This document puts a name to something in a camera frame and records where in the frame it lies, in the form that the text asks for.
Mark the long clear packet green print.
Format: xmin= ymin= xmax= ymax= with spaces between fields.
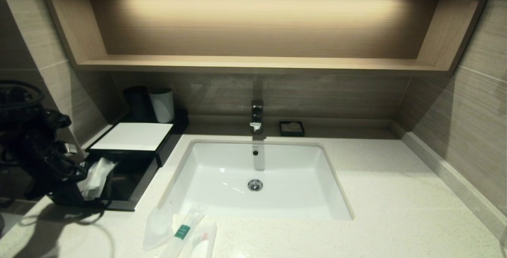
xmin=80 ymin=157 xmax=118 ymax=201

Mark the black drawer of box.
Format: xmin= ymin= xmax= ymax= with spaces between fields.
xmin=50 ymin=151 xmax=160 ymax=212

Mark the crumpled clear plastic packet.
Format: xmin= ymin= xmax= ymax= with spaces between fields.
xmin=143 ymin=203 xmax=175 ymax=250

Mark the black cup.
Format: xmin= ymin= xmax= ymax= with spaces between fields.
xmin=123 ymin=86 xmax=154 ymax=123

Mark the toothbrush packet dark green band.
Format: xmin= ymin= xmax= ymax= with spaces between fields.
xmin=158 ymin=210 xmax=206 ymax=258

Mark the white cup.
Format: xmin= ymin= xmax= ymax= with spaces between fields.
xmin=149 ymin=88 xmax=175 ymax=124

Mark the flat packet with cotton swabs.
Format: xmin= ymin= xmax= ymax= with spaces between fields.
xmin=190 ymin=222 xmax=218 ymax=258

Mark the white ceramic sink basin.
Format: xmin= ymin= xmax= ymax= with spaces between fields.
xmin=158 ymin=139 xmax=354 ymax=221

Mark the chrome faucet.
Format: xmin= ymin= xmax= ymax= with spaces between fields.
xmin=250 ymin=99 xmax=265 ymax=134

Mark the black soap dish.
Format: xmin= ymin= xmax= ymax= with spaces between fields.
xmin=279 ymin=121 xmax=305 ymax=137

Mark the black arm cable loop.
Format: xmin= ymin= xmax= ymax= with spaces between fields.
xmin=0 ymin=80 xmax=46 ymax=112

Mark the wooden wall shelf niche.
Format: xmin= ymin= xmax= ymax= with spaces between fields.
xmin=36 ymin=0 xmax=492 ymax=76

